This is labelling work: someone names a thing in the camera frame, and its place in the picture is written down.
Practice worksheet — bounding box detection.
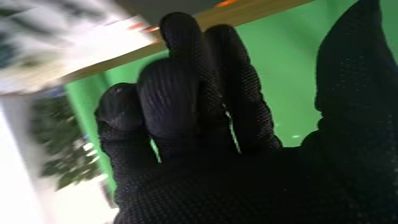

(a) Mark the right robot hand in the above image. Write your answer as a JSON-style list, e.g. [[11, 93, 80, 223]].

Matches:
[[94, 0, 398, 224]]

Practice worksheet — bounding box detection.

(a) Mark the green leafy plant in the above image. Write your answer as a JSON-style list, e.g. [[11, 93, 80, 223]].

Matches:
[[27, 95, 105, 192]]

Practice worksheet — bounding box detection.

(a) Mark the white sheet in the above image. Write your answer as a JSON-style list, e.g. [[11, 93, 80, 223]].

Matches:
[[0, 0, 164, 95]]

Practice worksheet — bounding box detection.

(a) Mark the dark mat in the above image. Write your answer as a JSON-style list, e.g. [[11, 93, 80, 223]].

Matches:
[[114, 0, 229, 26]]

